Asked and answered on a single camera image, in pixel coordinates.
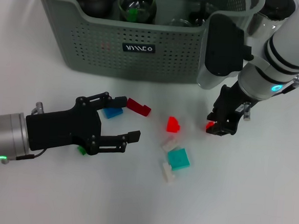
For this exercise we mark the black round teapot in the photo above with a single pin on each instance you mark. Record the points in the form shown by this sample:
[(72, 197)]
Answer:
[(95, 3)]

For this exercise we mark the blue square toy brick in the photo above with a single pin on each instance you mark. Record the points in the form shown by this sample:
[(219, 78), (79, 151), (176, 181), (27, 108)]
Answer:
[(112, 113)]

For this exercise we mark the white studded toy brick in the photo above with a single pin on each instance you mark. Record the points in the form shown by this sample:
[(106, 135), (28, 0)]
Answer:
[(170, 143)]

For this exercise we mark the gripper silver fitting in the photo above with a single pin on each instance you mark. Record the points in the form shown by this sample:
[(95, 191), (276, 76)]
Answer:
[(246, 111), (39, 107)]

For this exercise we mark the green rectangular toy brick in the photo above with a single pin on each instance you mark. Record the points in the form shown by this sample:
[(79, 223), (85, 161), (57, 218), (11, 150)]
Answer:
[(132, 13), (82, 151)]

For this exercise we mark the right gripper silver fitting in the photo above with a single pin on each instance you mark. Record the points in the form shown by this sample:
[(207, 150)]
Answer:
[(246, 111)]

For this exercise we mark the white notched toy brick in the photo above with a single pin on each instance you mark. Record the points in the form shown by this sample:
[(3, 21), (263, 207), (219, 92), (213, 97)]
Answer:
[(167, 173)]

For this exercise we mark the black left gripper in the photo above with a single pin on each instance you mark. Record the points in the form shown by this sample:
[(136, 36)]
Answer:
[(63, 129)]

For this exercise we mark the teal square toy brick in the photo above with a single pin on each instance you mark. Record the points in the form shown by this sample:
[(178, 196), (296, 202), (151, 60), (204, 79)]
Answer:
[(178, 158)]

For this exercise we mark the dark red toy brick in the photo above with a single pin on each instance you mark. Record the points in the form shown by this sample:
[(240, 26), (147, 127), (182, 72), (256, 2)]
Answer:
[(137, 106)]

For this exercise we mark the grey-green perforated storage bin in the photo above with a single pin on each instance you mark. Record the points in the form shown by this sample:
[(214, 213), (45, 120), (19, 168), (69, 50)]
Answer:
[(142, 65)]

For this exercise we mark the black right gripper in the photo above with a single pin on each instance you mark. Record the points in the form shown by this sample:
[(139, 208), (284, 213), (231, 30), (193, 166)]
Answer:
[(232, 105)]

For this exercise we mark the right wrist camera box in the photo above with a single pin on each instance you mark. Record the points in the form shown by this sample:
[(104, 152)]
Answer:
[(222, 45)]

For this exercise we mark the glass teacup with black sleeve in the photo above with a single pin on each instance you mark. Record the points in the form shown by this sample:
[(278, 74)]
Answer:
[(197, 15), (138, 1), (149, 19), (178, 23)]

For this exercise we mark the left gripper silver fitting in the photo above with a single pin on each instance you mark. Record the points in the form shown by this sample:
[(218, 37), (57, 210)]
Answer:
[(39, 107)]

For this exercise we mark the orange-red sloped toy brick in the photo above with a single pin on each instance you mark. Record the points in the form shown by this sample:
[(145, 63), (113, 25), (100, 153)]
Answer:
[(173, 124)]

